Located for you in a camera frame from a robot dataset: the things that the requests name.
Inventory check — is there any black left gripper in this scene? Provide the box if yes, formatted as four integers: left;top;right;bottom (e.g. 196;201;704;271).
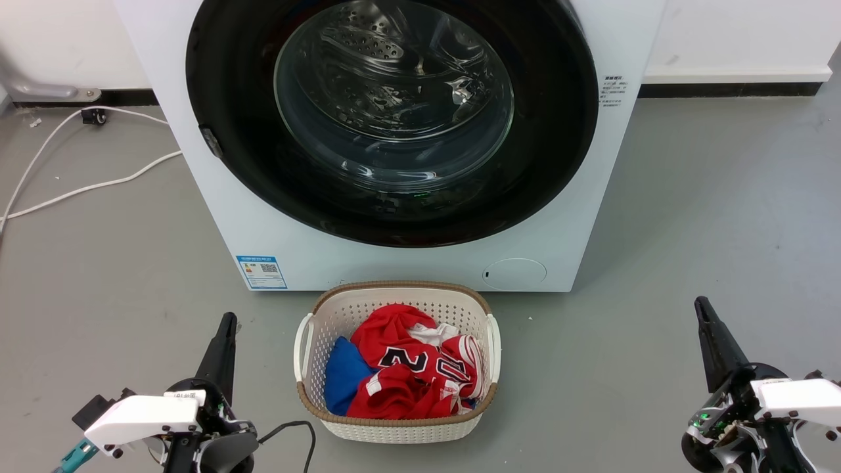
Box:
164;312;260;461

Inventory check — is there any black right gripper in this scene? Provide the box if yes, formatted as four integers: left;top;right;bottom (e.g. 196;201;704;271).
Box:
681;296;810;468

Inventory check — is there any white front-load washing machine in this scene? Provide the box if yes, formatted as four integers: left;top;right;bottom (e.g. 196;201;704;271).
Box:
113;0;666;293

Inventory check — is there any black round glass washer door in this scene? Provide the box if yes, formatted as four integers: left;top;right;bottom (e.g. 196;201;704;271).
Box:
186;0;600;248

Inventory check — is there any blue energy label sticker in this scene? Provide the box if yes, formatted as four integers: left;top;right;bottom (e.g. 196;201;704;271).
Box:
236;256;288;290

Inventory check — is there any blue garment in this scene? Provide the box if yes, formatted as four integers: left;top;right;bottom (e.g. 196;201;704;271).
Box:
324;336;379;416

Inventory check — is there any red basketball jersey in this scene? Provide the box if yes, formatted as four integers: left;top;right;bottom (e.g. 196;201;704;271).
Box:
346;304;487;420

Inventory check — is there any white plastic laundry basket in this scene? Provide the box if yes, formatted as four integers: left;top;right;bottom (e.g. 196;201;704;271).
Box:
294;281;502;444

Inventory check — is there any white garment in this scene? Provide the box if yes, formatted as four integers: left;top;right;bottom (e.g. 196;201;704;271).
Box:
407;322;461;348

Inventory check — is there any round white filter cover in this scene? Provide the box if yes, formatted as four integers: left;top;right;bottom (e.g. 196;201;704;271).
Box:
482;258;547;290

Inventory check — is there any black text sticker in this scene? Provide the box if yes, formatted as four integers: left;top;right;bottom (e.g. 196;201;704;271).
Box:
599;74;630;110

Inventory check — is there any steel washer drum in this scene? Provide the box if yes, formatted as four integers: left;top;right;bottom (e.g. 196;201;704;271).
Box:
276;0;514;143

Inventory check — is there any thin black left gripper cable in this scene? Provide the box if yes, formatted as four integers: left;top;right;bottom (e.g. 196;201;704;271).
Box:
258;420;317;473

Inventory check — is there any teal cable connector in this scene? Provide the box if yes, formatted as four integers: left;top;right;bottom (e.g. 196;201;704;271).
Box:
54;439;99;473

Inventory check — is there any white power cable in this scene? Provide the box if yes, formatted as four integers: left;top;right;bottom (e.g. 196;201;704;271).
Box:
0;105;170;232
0;150;183;223

